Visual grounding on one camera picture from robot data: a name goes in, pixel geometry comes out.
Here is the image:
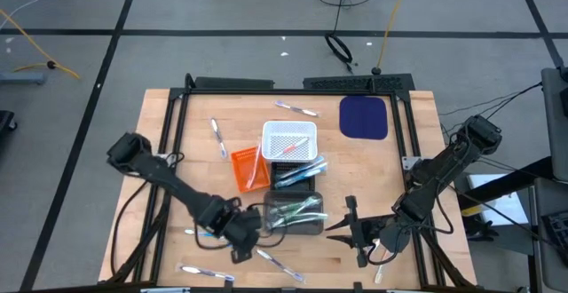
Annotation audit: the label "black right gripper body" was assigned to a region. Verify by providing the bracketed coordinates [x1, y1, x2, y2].
[345, 194, 414, 269]

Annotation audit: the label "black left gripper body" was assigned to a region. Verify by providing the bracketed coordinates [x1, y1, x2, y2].
[208, 196, 264, 265]

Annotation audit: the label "green toothbrush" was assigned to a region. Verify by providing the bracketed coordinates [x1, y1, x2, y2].
[268, 196, 323, 217]
[268, 202, 323, 223]
[270, 211, 330, 231]
[268, 208, 307, 230]

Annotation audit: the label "blue toothbrush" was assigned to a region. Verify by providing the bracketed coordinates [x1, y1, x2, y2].
[275, 168, 328, 191]
[274, 162, 329, 187]
[273, 154, 326, 182]
[184, 227, 223, 241]

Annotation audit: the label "grey translucent plastic bin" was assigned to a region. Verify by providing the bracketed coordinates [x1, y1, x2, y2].
[262, 190, 325, 236]

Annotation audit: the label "orange plastic basket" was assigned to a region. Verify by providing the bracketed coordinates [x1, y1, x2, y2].
[230, 146, 272, 194]

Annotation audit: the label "black plastic basket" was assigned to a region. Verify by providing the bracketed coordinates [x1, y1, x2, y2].
[269, 161, 317, 193]

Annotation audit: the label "white perforated plastic basket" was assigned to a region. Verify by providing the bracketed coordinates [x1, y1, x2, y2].
[261, 120, 319, 162]

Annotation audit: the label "black glove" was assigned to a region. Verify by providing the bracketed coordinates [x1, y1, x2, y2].
[465, 214, 501, 242]

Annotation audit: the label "dark blue mat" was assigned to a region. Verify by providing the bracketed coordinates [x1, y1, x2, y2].
[339, 95, 390, 141]

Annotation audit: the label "white paper sheet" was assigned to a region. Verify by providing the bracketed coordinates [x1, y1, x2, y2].
[464, 173, 532, 228]

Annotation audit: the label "black perforated plate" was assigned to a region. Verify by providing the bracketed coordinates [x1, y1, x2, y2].
[303, 73, 416, 92]

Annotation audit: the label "black rectangular cover plate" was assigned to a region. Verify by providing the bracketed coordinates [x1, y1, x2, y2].
[194, 75, 276, 91]

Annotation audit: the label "black keyboard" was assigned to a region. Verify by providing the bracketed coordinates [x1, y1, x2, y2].
[540, 210, 568, 250]

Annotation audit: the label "black wheeled stand foot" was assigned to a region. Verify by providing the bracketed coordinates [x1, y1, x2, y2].
[0, 109, 20, 135]

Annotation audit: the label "grey metal floor base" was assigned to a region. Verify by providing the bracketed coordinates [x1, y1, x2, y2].
[0, 70, 48, 86]

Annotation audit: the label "silver metal bracket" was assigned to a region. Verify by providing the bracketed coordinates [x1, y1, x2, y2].
[400, 155, 421, 172]

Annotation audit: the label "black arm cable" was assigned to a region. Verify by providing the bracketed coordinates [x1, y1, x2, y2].
[108, 179, 153, 279]

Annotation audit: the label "black coiled cable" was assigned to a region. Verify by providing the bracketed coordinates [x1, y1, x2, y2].
[324, 0, 359, 75]

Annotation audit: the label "black arm supply cables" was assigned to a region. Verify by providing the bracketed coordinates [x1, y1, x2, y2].
[438, 81, 545, 129]

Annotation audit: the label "yellow hanging cable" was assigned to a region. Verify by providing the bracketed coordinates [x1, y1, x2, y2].
[371, 0, 413, 76]

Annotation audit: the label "yellow floor cable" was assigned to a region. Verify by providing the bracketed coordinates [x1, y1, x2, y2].
[0, 8, 82, 81]

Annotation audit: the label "white floor cable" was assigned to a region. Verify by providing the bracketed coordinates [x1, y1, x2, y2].
[0, 0, 77, 30]

